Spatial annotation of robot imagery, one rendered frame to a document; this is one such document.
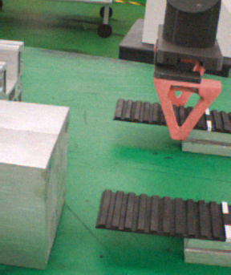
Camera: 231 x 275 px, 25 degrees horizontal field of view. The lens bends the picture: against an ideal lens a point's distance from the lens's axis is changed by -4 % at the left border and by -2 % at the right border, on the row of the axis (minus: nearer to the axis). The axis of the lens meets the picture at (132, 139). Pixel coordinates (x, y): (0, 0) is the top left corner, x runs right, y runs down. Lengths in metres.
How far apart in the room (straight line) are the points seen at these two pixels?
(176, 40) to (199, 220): 0.19
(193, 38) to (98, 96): 0.21
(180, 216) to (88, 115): 0.26
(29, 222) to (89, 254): 0.07
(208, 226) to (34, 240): 0.14
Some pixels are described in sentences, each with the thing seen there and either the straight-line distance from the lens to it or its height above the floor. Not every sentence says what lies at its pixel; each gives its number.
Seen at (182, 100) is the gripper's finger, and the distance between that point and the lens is 0.63.
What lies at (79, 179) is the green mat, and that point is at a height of 0.78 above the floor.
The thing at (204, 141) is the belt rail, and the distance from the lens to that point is 0.60.
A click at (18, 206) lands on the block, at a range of 0.39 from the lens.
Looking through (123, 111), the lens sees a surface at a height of 0.81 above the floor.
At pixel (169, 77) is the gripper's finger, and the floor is 0.88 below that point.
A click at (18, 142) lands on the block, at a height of 0.87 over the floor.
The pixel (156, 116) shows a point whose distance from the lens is 0.59.
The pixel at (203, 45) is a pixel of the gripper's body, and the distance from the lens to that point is 0.54.
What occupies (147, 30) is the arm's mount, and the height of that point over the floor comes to 0.80.
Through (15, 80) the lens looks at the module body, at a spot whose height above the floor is 0.82.
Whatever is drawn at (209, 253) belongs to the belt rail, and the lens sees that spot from 0.44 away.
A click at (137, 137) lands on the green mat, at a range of 0.61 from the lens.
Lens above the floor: 1.06
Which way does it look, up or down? 28 degrees down
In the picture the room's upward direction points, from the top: 7 degrees clockwise
